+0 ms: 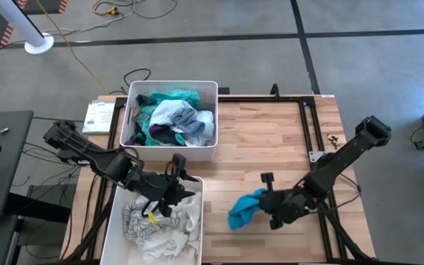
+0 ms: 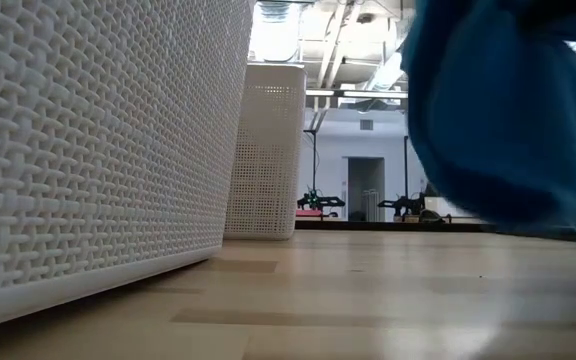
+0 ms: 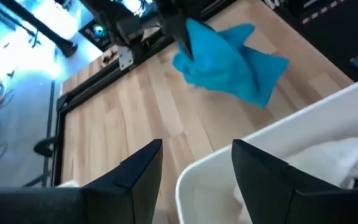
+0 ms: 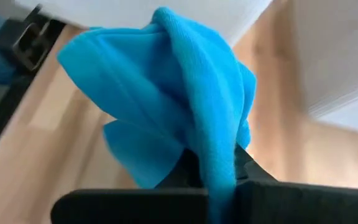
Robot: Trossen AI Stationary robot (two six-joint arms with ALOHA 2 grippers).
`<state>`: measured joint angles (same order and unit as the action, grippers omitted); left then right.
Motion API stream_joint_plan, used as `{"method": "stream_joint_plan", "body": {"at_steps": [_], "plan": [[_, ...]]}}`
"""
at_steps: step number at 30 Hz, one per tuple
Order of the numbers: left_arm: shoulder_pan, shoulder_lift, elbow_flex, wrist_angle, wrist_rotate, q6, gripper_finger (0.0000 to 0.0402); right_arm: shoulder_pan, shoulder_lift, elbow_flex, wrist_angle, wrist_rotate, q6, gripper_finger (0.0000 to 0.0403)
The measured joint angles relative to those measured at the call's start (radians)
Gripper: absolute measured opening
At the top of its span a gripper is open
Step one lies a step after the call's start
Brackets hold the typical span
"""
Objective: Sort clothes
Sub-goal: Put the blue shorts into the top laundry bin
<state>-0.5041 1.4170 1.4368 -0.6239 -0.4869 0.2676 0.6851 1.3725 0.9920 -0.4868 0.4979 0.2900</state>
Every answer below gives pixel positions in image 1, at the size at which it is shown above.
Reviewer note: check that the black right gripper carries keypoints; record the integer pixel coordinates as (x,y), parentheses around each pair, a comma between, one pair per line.
(280,204)

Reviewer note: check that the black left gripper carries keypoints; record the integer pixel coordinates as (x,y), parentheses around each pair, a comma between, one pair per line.
(168,187)

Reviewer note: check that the bright blue fuzzy cloth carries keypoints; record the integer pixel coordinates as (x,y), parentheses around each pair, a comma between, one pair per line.
(243,210)

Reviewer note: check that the dark navy knit cloth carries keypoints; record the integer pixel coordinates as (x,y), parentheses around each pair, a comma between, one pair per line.
(166,138)

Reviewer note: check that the white garment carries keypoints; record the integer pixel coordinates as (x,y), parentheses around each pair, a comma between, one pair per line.
(175,239)

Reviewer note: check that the black-and-white striped cloth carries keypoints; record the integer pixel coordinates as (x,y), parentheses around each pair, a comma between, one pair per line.
(138,224)

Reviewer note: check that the blue-grey knit cloth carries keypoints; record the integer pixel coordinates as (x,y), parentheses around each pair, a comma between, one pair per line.
(186,121)

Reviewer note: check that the purple garment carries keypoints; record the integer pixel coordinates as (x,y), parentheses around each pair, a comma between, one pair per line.
(155,129)

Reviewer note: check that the light blue shirt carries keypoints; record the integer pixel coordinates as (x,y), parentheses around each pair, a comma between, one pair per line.
(168,110)

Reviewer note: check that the teal garment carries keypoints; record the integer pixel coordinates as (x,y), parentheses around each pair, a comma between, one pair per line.
(175,95)

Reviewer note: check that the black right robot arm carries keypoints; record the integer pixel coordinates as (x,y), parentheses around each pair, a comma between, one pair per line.
(344,158)

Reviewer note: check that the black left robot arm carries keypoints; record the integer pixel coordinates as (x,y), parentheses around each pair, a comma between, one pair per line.
(98,158)

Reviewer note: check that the white perforated laundry basket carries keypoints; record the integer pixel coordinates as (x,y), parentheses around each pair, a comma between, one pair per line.
(204,147)

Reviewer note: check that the silver mounting plate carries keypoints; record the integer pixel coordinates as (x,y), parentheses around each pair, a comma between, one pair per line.
(316,156)

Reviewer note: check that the small black parts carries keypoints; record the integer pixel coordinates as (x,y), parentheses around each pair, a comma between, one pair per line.
(332,140)

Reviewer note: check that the white weave-pattern laundry basket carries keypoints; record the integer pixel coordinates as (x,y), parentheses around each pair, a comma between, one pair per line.
(118,235)

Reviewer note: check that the black clamp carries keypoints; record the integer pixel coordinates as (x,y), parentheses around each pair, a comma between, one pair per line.
(275,92)

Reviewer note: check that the white paper sheet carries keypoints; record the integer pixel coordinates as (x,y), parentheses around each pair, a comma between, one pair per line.
(99,117)

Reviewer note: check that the dark grey desk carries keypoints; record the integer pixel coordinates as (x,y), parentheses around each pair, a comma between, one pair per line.
(6,165)

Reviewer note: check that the white pole round base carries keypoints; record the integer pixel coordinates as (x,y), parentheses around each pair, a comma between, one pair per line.
(39,44)

